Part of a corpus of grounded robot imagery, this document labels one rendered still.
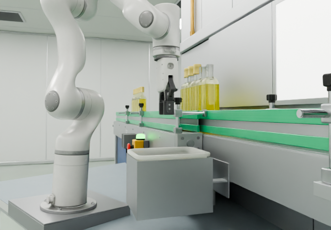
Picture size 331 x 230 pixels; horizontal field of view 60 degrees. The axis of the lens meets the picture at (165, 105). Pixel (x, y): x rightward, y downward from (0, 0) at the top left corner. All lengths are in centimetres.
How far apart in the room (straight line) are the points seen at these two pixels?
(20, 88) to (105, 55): 198
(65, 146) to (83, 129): 9
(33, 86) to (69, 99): 601
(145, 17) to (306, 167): 54
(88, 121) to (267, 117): 64
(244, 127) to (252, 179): 15
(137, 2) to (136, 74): 627
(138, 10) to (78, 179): 59
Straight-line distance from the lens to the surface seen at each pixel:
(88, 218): 104
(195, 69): 122
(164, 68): 84
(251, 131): 80
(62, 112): 100
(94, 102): 107
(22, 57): 711
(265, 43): 105
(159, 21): 82
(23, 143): 703
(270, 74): 101
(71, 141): 103
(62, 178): 105
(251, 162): 78
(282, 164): 68
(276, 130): 73
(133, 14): 85
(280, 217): 107
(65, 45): 110
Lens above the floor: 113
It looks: 1 degrees up
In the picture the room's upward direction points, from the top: straight up
